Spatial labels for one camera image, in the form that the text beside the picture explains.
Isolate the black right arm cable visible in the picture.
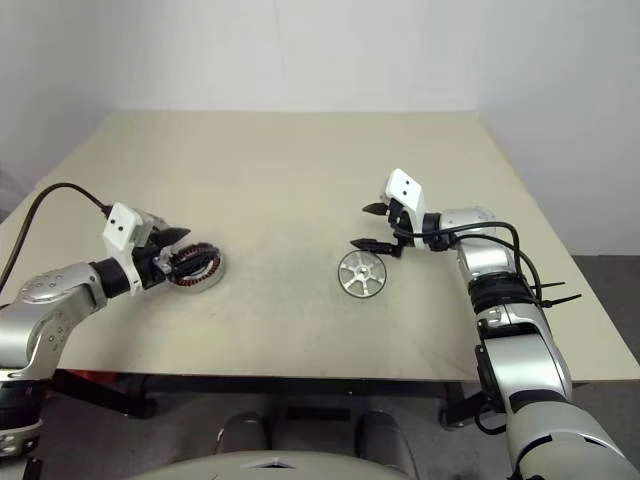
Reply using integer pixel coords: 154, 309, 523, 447
392, 222, 546, 311

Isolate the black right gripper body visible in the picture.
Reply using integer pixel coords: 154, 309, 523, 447
385, 198, 420, 250

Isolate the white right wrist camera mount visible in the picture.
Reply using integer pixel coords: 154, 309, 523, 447
382, 168, 430, 250

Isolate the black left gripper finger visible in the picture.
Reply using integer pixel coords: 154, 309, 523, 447
157, 226, 193, 248
167, 244, 222, 276

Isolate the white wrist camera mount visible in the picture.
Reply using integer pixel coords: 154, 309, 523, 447
382, 168, 430, 250
103, 202, 170, 297

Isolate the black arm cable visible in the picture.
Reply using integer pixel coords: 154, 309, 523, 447
392, 222, 546, 311
0, 183, 112, 301

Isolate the motor stator with copper windings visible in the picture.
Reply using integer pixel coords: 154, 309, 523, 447
166, 239, 227, 297

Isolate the black table frame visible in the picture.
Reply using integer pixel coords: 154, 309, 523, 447
49, 368, 484, 421

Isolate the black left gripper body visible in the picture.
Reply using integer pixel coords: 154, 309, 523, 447
132, 229, 177, 292

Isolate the black table caster wheel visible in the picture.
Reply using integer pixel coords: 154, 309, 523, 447
437, 382, 484, 432

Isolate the red object under table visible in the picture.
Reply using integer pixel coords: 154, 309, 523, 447
69, 368, 121, 385

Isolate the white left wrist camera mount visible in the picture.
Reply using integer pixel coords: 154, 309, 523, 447
103, 202, 170, 297

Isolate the silver spoked wheel disc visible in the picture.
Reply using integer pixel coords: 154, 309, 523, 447
337, 251, 387, 300

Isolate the dark rounded shape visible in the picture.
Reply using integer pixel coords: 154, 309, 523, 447
216, 410, 275, 456

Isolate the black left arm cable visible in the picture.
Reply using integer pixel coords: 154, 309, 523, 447
0, 183, 112, 301

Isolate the silver robot torso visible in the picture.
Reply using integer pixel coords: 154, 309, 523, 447
113, 438, 419, 480

